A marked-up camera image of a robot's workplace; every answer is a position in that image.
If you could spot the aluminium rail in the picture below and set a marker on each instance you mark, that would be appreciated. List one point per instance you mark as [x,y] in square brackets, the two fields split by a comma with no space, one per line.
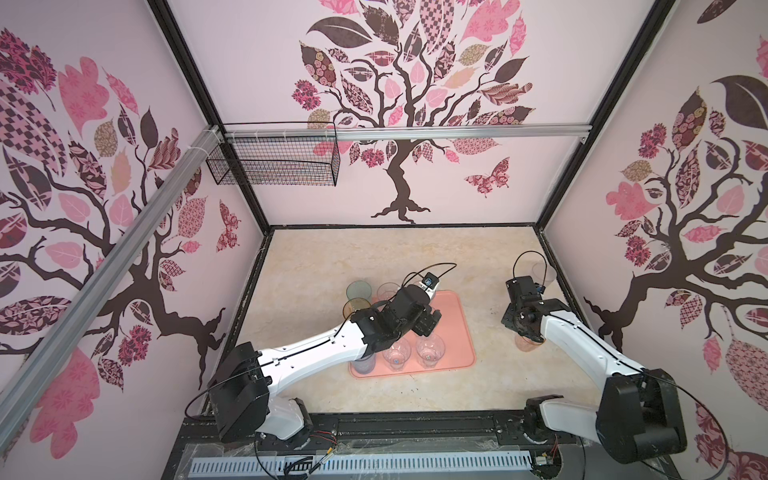
[417,133]
[36,374]

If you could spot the aluminium rail back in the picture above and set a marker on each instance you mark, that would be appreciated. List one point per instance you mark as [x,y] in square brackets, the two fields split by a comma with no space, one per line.
[417,133]

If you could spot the yellow plastic cup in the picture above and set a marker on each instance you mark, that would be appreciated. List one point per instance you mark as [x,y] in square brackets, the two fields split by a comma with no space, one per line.
[353,305]

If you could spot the blue plastic cup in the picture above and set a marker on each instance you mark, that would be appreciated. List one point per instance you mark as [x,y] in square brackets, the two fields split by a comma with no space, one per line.
[364,366]

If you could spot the pink plastic tray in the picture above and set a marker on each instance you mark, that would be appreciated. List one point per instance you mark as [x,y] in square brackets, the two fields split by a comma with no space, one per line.
[452,329]

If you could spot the clear dotted cup right row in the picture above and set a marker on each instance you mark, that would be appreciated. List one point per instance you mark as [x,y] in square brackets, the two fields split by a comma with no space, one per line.
[543,274]

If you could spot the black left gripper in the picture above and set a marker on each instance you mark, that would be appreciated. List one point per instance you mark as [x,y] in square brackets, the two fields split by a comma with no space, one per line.
[428,322]

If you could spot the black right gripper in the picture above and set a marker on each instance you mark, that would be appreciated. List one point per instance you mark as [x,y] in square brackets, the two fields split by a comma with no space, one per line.
[506,319]

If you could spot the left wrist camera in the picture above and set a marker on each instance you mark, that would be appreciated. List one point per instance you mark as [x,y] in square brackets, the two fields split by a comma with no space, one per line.
[429,281]

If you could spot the black wire basket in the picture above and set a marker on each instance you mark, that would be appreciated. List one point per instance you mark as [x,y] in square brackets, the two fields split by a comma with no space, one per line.
[277,154]

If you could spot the green textured plastic cup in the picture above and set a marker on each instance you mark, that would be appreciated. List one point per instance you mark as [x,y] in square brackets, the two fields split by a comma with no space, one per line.
[359,289]

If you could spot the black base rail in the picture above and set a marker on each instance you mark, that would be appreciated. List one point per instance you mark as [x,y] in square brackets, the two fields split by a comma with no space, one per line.
[503,426]

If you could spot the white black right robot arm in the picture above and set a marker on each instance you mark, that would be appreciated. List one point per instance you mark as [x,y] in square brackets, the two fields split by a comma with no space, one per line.
[639,416]

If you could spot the aluminium rail left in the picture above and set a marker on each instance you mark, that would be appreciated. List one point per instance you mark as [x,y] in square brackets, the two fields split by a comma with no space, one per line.
[36,374]

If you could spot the pink faceted plastic cup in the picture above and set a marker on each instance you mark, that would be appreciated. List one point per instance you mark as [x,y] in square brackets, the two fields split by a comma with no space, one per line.
[525,345]

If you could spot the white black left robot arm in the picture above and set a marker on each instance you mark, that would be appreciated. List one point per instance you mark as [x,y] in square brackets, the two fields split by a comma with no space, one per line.
[245,391]

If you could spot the white slotted cable duct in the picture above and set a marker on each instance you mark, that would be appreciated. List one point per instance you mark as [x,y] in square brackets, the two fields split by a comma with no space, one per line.
[317,466]

